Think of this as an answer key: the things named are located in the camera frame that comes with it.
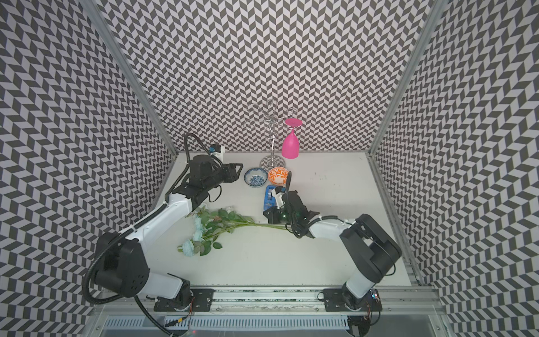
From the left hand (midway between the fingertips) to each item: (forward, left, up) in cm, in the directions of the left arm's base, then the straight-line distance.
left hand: (238, 166), depth 84 cm
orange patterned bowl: (+10, -16, -19) cm, 27 cm away
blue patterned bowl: (+10, -4, -20) cm, 22 cm away
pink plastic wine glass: (+12, -21, 0) cm, 24 cm away
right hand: (-14, -10, -15) cm, 23 cm away
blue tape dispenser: (-6, -12, -18) cm, 22 cm away
